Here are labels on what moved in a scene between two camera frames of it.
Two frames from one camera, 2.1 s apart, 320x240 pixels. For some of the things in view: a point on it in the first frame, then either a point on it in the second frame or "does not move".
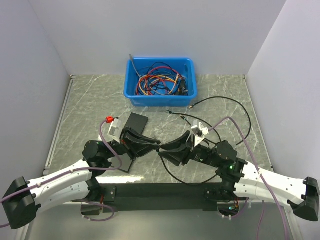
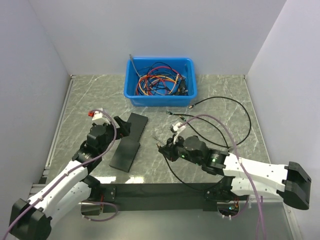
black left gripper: [127, 145] -> [124, 129]
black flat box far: [137, 123] does not move
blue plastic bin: [184, 65] does not move
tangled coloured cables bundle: [160, 79] does not move
